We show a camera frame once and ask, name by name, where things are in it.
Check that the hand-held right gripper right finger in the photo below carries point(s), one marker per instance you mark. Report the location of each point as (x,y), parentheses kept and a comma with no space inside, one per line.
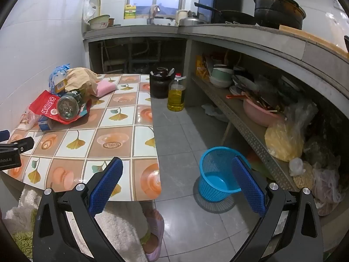
(249,188)

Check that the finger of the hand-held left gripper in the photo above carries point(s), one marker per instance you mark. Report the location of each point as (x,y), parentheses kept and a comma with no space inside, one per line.
(4,136)
(23,144)

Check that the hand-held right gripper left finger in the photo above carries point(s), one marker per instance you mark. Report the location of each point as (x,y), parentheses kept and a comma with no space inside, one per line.
(105,188)

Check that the white and blue carton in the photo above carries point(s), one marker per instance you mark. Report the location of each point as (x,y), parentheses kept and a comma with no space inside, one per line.
(45,124)

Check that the blue plastic mesh basket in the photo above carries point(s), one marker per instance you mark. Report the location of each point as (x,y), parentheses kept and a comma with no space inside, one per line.
(215,180)

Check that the yellow cardboard box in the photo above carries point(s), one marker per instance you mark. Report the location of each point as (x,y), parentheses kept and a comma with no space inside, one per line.
(60,85)

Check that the pink scrub sponge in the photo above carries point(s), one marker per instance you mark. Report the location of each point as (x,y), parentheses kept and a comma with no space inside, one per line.
(105,88)

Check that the red snack bag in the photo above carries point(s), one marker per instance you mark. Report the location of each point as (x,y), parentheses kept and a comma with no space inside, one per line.
(43,105)

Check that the white fleece garment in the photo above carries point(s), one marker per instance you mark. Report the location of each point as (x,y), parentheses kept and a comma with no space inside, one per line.
(120,232)

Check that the perforated metal shelf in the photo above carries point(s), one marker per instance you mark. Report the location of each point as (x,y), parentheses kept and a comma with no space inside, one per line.
(253,139)

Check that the tile pattern tablecloth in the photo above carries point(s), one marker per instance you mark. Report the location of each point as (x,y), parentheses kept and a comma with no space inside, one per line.
(117,139)

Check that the small white plastic bag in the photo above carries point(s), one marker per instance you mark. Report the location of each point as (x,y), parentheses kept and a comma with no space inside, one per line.
(295,166)

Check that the bag of dried pasta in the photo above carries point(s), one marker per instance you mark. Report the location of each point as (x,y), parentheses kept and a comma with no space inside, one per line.
(304,180)

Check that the yellow food plastic bag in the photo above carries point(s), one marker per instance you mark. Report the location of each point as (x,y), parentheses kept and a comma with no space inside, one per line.
(283,142)

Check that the pink slipper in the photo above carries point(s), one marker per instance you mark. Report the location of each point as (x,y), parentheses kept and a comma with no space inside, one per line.
(156,223)

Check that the pink plastic basin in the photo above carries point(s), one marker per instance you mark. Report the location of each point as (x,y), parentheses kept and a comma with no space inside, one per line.
(259,113)

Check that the crumpled clear plastic bags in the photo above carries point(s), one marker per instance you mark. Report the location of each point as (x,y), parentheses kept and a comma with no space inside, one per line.
(327,185)

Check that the green fleece garment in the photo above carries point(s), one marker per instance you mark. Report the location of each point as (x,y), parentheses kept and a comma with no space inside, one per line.
(23,240)

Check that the white rag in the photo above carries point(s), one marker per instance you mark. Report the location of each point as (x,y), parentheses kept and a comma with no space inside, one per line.
(215,112)

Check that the brown paper bag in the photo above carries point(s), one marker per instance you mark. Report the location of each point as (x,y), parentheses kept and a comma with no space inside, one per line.
(79,77)

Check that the red spatula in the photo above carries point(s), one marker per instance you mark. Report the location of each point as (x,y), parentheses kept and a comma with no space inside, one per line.
(234,96)

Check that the stack of plates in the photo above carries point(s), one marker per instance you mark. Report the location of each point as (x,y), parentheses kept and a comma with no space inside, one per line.
(242,83)

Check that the cooking oil bottle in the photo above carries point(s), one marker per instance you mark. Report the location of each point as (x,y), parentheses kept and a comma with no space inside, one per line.
(176,98)

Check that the stack of green bowls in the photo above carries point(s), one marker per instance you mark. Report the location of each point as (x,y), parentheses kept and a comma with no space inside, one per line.
(220,76)

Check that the dark ceramic jar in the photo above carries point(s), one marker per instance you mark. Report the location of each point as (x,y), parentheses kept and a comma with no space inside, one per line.
(159,86)

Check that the orange snack packet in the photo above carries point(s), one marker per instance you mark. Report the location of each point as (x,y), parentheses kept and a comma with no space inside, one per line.
(201,69)

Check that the drain pipes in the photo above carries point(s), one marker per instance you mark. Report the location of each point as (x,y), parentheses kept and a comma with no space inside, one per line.
(131,62)

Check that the hanging white plastic bag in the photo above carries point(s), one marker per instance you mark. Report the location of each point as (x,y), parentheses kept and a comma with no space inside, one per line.
(87,9)

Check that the concrete kitchen counter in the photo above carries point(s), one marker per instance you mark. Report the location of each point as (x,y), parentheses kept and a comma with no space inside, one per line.
(245,32)

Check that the wooden cutting board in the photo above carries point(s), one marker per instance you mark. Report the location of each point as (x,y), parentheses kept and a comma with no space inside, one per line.
(308,36)

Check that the yellow dish soap bottle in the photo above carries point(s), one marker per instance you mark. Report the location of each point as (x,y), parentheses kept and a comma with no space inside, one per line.
(130,12)

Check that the black wok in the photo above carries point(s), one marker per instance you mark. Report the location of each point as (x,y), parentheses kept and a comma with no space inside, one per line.
(234,16)

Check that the metal kettle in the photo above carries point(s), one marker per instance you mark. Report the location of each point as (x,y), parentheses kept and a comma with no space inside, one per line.
(189,21)

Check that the large black pot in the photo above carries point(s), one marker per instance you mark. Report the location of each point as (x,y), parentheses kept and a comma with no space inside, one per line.
(275,11)

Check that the metal faucet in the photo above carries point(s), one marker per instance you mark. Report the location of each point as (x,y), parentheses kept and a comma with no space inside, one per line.
(154,9)

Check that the white pitcher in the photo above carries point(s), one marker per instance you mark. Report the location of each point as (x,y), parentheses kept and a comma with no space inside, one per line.
(181,15)

